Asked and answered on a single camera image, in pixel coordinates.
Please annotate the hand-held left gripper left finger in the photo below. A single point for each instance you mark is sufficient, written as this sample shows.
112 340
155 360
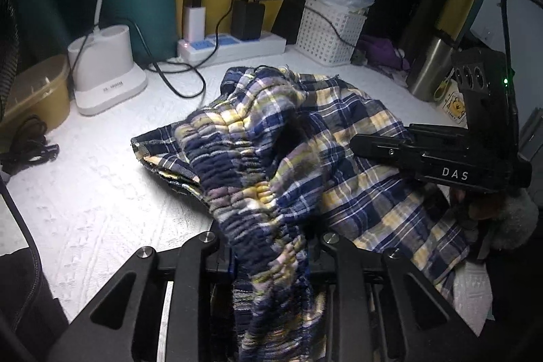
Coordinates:
203 251

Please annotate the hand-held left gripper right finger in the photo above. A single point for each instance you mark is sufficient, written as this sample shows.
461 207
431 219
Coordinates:
339 260

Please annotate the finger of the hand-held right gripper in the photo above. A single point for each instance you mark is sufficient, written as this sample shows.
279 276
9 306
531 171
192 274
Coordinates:
382 150

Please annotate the plaid flannel shirt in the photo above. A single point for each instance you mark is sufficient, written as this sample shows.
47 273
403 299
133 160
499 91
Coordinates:
254 158

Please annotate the person's right hand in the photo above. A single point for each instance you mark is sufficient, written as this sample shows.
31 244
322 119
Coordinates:
475 209

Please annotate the white bear mug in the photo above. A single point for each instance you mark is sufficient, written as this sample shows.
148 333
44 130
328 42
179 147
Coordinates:
452 107

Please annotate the steel tumbler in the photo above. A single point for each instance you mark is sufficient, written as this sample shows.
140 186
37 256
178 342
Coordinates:
428 69

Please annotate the purple cloth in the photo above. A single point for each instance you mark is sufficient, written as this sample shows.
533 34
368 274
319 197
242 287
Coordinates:
382 48

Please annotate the white plastic basket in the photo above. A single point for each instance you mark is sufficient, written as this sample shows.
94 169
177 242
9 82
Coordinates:
326 31

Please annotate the white power strip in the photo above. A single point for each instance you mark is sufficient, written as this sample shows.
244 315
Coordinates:
254 48

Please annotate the black charger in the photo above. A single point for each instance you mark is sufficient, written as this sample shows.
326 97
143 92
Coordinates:
247 20

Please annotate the white desk lamp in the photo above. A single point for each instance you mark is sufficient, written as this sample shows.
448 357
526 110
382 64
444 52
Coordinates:
106 82

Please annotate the tan oval lidded box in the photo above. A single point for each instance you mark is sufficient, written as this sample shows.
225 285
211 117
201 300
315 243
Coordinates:
38 99

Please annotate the white charger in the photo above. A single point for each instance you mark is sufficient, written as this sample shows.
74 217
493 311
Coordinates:
194 25

